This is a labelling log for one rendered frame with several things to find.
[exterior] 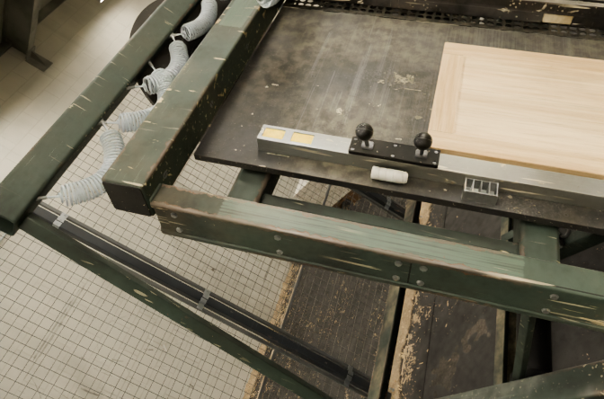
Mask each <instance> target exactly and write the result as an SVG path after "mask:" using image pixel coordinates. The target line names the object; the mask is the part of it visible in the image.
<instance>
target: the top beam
mask: <svg viewBox="0 0 604 399"><path fill-rule="evenodd" d="M284 1H285V0H279V2H278V3H276V4H275V5H274V6H272V7H269V8H263V7H261V6H260V5H259V3H258V2H257V1H256V0H232V1H231V2H230V4H229V5H228V7H227V8H226V10H225V11H224V12H223V13H222V14H221V15H220V17H219V18H218V20H217V21H216V23H215V24H214V25H213V27H212V28H211V29H210V31H209V33H208V34H207V35H206V37H205V38H204V39H203V41H202V42H201V43H200V45H199V46H198V47H197V48H196V50H195V51H194V52H193V54H192V55H191V57H190V58H189V60H188V61H187V62H186V64H185V65H184V66H183V68H182V69H181V71H180V72H179V74H178V75H177V76H176V77H175V78H174V80H173V81H172V82H171V84H170V85H169V87H168V88H167V89H166V91H165V92H164V94H163V95H162V96H161V98H160V99H159V101H158V102H157V103H156V105H155V106H154V108H153V109H152V110H151V111H150V112H149V114H148V115H147V117H146V118H145V119H144V121H143V122H142V123H141V125H140V126H139V128H138V129H137V131H136V132H135V133H134V135H133V136H132V138H131V139H130V140H129V142H128V143H127V144H126V145H125V146H124V148H123V149H122V151H121V152H120V154H119V155H118V156H117V158H116V159H115V160H114V162H113V163H112V165H111V166H110V168H109V169H108V170H107V172H106V173H105V174H104V176H103V177H102V185H103V187H104V189H105V190H106V192H107V194H108V196H109V198H110V200H111V203H112V205H113V207H114V208H116V209H118V210H122V211H127V212H131V213H135V214H139V215H143V216H148V217H151V216H154V215H155V210H154V209H153V208H151V206H150V201H149V200H150V198H151V196H152V195H153V193H154V192H155V189H156V188H157V186H158V185H159V183H161V184H167V185H172V186H173V184H174V183H175V181H176V179H177V178H178V176H179V174H180V173H181V171H182V169H183V167H184V166H185V165H186V163H187V162H188V160H189V158H190V157H191V154H192V153H193V151H194V149H195V148H196V146H197V145H198V143H199V142H200V140H201V138H202V136H203V135H204V133H205V131H206V130H207V128H208V126H209V124H210V122H211V121H212V120H213V119H214V117H215V115H216V114H217V112H218V110H219V108H220V106H221V105H222V103H223V101H224V100H225V99H226V97H227V95H228V93H229V92H230V90H231V88H232V87H233V85H234V83H235V81H236V79H237V78H238V76H239V75H240V74H241V72H242V71H243V69H244V67H245V65H246V63H247V62H248V60H249V58H250V57H251V55H252V54H253V52H254V50H255V49H256V47H257V45H258V44H259V42H260V40H261V39H262V36H263V35H264V33H265V32H266V31H267V29H268V28H269V26H270V24H271V22H272V20H273V19H274V17H275V15H276V14H277V12H278V10H279V9H280V7H281V6H282V4H283V2H284Z"/></svg>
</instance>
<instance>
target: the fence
mask: <svg viewBox="0 0 604 399"><path fill-rule="evenodd" d="M266 128H267V129H277V130H283V131H286V132H285V134H284V137H283V139H277V138H272V137H263V136H262V135H263V133H264V131H265V129H266ZM294 133H299V134H305V135H310V136H314V138H313V141H312V143H311V145H310V144H305V143H299V142H294V141H290V140H291V138H292V136H293V134H294ZM257 143H258V149H259V150H262V151H267V152H272V153H278V154H283V155H293V156H298V157H303V158H308V159H314V160H318V161H324V162H329V163H334V164H344V165H348V166H354V167H359V168H364V169H370V170H372V167H373V166H379V167H385V168H386V169H387V168H389V169H394V170H400V171H404V172H407V173H408V176H411V177H415V178H421V179H426V180H431V181H436V182H445V183H451V184H456V185H462V186H463V185H464V181H465V178H471V179H477V180H482V181H487V182H497V183H499V186H498V192H502V193H508V194H512V195H518V196H523V197H528V198H533V199H539V200H548V201H553V202H559V203H564V204H569V205H574V206H579V207H585V208H594V209H599V210H604V180H599V179H593V178H588V177H582V176H577V175H571V174H566V173H555V172H549V171H544V170H538V169H533V168H528V167H522V166H517V165H510V164H500V163H495V162H489V161H484V160H478V159H473V158H467V157H461V156H455V155H445V154H440V160H439V166H438V168H431V167H426V166H420V165H416V164H406V163H400V162H395V161H389V160H384V159H378V158H374V157H368V156H363V155H353V154H349V153H348V150H349V147H350V143H351V138H346V137H336V136H330V135H325V134H318V133H313V132H307V131H302V130H296V129H286V128H281V127H275V126H269V125H263V126H262V129H261V131H260V133H259V135H258V137H257Z"/></svg>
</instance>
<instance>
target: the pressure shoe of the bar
mask: <svg viewBox="0 0 604 399"><path fill-rule="evenodd" d="M572 19H573V16H565V15H556V14H547V13H544V15H543V18H542V22H551V23H560V24H569V25H570V24H571V22H572Z"/></svg>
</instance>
